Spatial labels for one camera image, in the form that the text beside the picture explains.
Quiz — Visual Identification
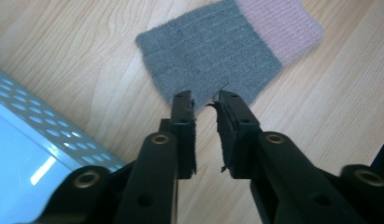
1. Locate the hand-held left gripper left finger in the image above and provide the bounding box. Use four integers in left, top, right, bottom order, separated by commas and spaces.
159, 90, 197, 180

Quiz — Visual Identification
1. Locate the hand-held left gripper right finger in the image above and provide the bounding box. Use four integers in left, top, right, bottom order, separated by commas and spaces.
216, 90, 263, 180

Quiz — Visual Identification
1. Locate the grey and pink sock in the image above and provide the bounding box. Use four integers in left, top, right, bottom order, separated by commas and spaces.
135, 0, 325, 112

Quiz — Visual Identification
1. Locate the light blue plastic basket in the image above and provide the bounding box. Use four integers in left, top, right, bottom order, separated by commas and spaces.
0, 64, 128, 224

